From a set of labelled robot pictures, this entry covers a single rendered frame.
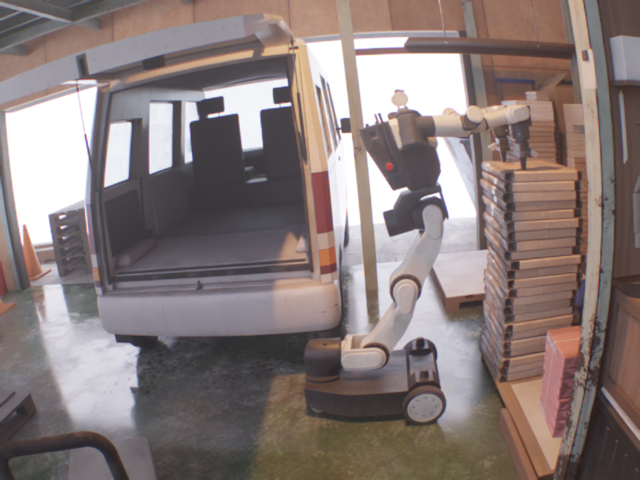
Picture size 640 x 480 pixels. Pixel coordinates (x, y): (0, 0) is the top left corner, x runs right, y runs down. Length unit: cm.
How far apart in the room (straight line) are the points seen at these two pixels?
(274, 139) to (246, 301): 210
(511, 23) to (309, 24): 191
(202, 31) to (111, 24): 372
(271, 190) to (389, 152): 249
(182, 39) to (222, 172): 311
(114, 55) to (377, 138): 114
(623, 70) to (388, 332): 165
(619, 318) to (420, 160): 112
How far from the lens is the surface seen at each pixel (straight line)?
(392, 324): 239
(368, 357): 241
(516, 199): 221
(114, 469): 125
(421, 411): 236
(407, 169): 215
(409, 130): 198
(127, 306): 297
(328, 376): 250
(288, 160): 452
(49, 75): 187
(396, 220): 225
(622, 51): 139
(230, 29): 160
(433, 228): 223
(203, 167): 468
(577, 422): 167
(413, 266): 230
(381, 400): 237
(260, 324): 274
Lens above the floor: 137
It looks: 14 degrees down
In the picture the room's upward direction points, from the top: 6 degrees counter-clockwise
